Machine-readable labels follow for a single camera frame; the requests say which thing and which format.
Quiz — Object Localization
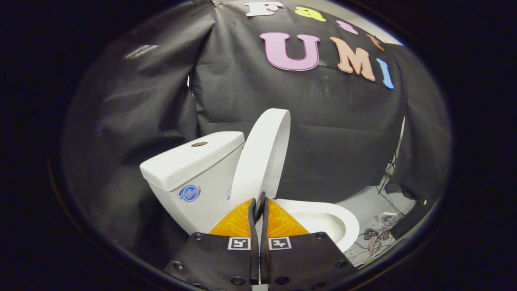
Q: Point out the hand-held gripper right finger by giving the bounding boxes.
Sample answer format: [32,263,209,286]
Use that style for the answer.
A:
[256,191,358,291]

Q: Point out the black backdrop cloth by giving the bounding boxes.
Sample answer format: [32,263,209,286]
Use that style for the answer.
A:
[61,0,452,259]

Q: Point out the black box on floor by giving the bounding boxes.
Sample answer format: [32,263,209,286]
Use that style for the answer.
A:
[390,196,433,240]

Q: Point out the white toilet tank lid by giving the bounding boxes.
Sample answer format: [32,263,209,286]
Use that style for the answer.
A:
[139,131,246,192]

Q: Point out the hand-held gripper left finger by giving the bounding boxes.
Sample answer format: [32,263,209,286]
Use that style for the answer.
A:
[164,198,259,291]

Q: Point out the tangle of floor cables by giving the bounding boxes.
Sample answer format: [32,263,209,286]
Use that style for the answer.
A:
[347,210,404,259]

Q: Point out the white toilet seat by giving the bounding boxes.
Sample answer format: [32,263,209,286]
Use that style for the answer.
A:
[275,198,360,253]

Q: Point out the white ceramic toilet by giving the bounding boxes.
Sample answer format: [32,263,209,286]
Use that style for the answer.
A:
[139,131,360,253]

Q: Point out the black tripod stand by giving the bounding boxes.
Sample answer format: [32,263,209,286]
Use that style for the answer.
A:
[378,117,406,194]

